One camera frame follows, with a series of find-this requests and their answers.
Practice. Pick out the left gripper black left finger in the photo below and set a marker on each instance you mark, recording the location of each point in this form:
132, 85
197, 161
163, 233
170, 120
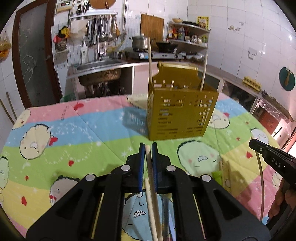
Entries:
93, 208

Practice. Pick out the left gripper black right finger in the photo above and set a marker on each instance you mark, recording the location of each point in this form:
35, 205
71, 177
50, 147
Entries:
203, 209

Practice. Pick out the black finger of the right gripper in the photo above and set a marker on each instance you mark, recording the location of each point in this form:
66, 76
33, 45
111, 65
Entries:
274, 157

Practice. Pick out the wooden chopstick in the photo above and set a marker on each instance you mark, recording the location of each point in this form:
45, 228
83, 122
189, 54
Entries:
153, 193
261, 185
150, 209

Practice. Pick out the steel kitchen sink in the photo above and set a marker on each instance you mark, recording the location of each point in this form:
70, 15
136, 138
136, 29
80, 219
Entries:
99, 71

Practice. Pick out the corner kitchen shelf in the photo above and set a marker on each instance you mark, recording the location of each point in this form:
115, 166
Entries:
190, 38

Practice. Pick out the person's right hand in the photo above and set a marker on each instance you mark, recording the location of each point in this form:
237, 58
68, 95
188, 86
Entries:
289, 197

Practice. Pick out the colourful cartoon quilt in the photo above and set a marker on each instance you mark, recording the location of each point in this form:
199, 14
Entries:
55, 146

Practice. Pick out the yellow egg tray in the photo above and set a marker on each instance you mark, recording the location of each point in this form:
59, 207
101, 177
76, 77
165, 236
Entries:
252, 83

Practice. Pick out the yellow perforated utensil holder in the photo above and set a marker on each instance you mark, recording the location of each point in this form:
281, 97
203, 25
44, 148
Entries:
179, 104

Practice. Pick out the chopstick in holder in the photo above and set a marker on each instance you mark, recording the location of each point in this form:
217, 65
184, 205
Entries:
150, 60
204, 72

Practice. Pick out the dark wooden door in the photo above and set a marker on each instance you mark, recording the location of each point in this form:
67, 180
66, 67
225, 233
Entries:
32, 55

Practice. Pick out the black wok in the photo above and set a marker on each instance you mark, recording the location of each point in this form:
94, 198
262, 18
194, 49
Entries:
166, 47

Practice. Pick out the gas stove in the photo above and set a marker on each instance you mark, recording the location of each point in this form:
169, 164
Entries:
154, 55

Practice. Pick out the steel cooking pot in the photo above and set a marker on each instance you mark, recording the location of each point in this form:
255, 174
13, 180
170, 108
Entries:
140, 42

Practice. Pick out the wooden cutting board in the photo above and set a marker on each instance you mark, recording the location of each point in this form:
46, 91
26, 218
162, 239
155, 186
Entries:
153, 27

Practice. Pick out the hanging utensil rack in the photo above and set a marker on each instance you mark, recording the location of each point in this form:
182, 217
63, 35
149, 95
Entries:
94, 27

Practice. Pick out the green bear-handled utensil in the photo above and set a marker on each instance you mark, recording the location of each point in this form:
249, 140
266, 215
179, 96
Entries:
218, 177

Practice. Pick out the green round wall hanger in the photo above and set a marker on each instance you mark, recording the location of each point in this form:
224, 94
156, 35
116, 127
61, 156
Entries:
287, 79

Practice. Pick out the wall socket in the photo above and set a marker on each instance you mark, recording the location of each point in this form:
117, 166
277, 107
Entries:
252, 53

